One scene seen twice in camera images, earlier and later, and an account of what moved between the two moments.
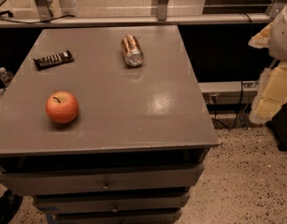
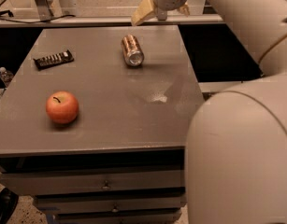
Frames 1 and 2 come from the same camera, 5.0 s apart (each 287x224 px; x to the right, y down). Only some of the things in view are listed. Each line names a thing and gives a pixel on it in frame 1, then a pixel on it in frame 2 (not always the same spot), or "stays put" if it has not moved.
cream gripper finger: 262,39 → 184,9
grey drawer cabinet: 104,125 stays put
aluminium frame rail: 64,21 stays put
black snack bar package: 53,60 stays put
